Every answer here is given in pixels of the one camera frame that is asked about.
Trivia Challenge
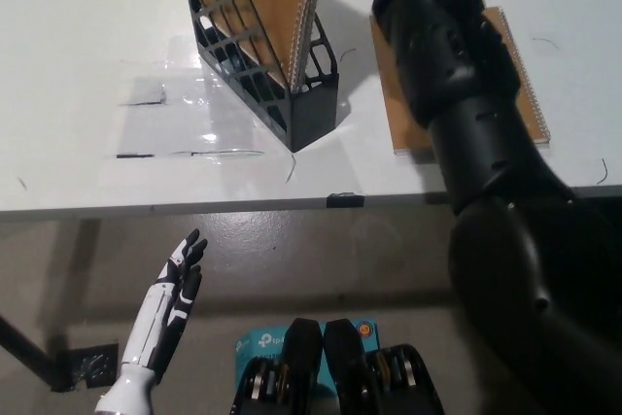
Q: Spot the thin brown spiral notebook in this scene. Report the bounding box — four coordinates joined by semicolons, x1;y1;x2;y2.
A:
368;6;553;158

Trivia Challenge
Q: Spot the black table leg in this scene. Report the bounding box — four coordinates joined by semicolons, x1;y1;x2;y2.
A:
0;312;74;395

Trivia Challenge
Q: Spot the black table edge clip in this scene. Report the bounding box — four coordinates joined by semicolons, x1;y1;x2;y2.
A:
326;192;365;209

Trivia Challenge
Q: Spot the black floor tape patch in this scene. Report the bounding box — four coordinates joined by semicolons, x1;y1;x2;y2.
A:
62;342;121;390

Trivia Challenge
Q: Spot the grey paper patch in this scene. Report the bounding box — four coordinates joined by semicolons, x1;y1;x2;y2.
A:
119;77;169;108

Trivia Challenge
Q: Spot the teal cardboard box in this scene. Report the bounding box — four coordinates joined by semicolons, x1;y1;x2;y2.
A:
234;320;379;415

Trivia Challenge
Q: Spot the black lattice book holder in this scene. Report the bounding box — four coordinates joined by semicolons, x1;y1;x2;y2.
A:
177;0;340;154

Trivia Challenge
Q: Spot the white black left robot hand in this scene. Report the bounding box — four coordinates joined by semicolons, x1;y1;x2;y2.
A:
119;228;209;385

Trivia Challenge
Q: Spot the thick brown spiral notebook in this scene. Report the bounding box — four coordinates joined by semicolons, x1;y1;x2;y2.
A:
201;0;336;93

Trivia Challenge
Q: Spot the transparent plastic sheet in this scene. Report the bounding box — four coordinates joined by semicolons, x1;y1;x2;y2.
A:
104;35;266;159

